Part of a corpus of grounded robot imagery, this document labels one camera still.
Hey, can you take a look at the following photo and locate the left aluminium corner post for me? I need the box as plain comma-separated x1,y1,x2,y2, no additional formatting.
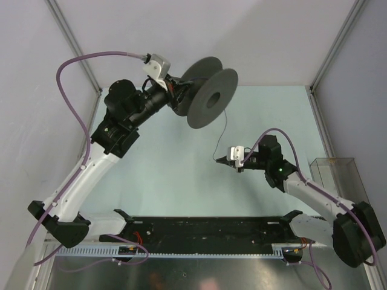
45,0,102,96

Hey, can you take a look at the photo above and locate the grey slotted cable duct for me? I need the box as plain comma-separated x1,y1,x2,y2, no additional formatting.
56,244,284,259

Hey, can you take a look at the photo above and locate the right aluminium corner post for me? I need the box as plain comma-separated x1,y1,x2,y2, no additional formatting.
308,0,367,94

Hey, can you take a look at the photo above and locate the aluminium corner post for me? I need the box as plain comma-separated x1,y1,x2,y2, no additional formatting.
308,0,367,94
45,0,102,96

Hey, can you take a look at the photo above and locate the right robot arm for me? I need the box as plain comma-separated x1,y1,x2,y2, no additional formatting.
216,134,386,268

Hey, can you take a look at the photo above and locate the dark perforated cable spool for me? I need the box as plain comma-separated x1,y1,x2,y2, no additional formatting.
175,56,238,129

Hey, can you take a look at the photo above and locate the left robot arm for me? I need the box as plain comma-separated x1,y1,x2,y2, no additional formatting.
28,76,193,248

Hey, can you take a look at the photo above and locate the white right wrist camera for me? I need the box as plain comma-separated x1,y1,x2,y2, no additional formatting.
226,146,244,168

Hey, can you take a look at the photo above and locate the thin purple wire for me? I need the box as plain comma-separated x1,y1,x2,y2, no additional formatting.
213,109,228,161

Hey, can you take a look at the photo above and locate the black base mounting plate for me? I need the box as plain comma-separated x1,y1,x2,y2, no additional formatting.
118,216,308,254

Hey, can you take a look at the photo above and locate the clear plastic bin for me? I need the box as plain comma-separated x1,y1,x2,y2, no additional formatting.
310,158,370,204

